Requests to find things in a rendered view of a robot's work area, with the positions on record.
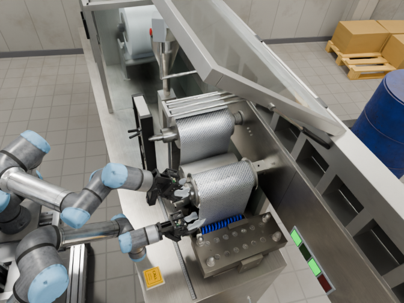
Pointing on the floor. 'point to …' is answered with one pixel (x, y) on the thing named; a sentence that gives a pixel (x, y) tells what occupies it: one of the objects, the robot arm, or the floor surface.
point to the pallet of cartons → (368, 47)
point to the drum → (385, 122)
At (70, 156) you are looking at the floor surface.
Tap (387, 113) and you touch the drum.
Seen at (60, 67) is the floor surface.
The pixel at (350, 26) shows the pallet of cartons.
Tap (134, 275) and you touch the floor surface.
